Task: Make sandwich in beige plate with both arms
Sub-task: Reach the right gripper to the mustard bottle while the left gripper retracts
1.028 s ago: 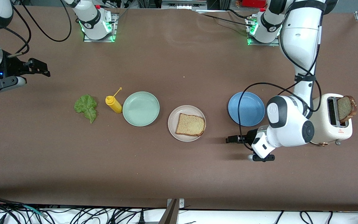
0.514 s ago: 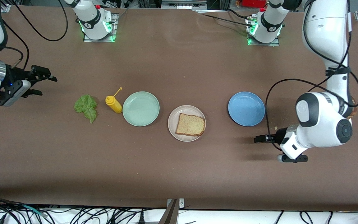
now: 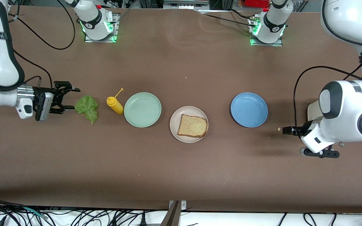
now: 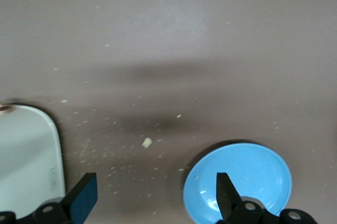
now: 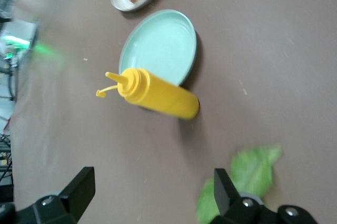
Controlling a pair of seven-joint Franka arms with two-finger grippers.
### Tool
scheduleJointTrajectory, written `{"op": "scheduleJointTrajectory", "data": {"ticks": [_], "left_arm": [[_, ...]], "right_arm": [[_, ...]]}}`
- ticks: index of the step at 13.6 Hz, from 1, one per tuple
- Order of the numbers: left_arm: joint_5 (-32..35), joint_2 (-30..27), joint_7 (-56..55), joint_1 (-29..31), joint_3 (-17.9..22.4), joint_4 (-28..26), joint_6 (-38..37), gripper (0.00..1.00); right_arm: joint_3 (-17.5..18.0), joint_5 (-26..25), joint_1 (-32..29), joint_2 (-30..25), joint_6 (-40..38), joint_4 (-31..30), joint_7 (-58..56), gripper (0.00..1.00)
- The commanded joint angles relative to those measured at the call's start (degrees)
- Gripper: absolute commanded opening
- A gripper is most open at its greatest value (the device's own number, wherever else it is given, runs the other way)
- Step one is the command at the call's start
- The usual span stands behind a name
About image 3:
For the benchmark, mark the green lettuce leaf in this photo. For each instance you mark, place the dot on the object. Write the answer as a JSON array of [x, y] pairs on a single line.
[[86, 106]]

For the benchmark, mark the yellow mustard squeeze bottle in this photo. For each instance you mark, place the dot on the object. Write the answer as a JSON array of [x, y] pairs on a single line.
[[115, 106]]

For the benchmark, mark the brown bread slice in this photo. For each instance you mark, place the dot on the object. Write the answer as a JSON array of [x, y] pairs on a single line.
[[192, 125]]

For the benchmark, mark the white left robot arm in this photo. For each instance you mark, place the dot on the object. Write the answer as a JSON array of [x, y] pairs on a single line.
[[347, 110]]

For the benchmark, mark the blue plate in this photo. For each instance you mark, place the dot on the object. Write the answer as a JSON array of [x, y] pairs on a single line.
[[249, 110]]

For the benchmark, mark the mint green plate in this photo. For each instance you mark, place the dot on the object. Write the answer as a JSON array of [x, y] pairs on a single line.
[[142, 110]]

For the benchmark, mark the beige plate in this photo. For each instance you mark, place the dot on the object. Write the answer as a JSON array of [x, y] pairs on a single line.
[[174, 124]]

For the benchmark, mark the white toaster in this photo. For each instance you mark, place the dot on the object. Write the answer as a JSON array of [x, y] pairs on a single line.
[[313, 111]]

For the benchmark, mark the red background object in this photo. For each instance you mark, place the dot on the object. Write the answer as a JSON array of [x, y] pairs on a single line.
[[255, 3]]

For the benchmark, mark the grey background box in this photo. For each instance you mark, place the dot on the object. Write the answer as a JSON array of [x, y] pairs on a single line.
[[185, 3]]

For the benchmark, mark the grey metal table bracket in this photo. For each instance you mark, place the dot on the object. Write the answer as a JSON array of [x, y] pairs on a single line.
[[173, 216]]

